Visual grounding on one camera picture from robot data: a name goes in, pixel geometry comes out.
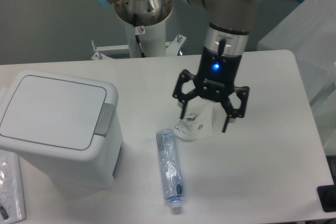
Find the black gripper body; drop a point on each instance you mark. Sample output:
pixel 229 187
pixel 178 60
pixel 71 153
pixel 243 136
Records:
pixel 214 80

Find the white push-lid trash can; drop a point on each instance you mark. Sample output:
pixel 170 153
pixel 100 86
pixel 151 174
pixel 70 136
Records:
pixel 65 126

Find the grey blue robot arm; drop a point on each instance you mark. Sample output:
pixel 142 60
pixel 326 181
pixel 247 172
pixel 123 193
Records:
pixel 225 42

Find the white plastic wrapper packet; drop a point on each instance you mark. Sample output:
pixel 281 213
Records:
pixel 196 123

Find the crushed clear plastic bottle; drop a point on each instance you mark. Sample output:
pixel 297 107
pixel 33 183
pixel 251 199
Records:
pixel 170 169

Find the black device at edge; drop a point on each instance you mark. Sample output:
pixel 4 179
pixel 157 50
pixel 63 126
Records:
pixel 326 195

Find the clear plastic document sleeve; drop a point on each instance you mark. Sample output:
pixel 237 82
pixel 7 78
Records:
pixel 13 208

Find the white pedestal base bracket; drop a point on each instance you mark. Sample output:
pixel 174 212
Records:
pixel 172 48

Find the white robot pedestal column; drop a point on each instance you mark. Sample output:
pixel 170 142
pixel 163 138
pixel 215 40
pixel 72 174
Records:
pixel 148 36

